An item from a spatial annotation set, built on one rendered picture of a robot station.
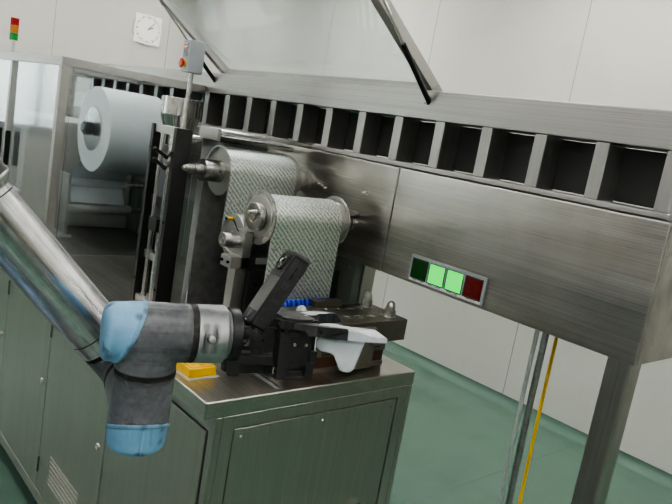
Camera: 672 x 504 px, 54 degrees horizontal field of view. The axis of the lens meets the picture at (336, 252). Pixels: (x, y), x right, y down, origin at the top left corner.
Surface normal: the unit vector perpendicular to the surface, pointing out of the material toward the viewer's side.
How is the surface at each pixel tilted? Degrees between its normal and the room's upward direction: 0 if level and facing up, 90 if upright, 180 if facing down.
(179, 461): 90
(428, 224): 90
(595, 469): 90
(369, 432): 90
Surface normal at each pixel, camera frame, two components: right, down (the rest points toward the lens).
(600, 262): -0.75, -0.01
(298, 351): 0.41, 0.09
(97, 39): 0.65, 0.24
